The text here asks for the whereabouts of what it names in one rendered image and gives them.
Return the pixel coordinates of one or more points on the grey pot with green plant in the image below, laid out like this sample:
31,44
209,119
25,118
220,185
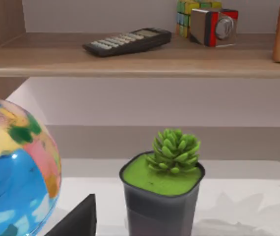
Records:
162,194

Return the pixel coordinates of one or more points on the black calculator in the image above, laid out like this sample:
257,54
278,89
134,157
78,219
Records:
127,41

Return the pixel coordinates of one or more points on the multicoloured puzzle cube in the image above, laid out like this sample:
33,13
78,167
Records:
185,17

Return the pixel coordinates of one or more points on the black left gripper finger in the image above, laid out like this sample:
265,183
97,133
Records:
81,218

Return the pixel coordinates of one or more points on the colourful globe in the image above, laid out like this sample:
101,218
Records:
14,167

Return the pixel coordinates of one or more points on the wooden open shelf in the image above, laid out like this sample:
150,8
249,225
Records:
140,61

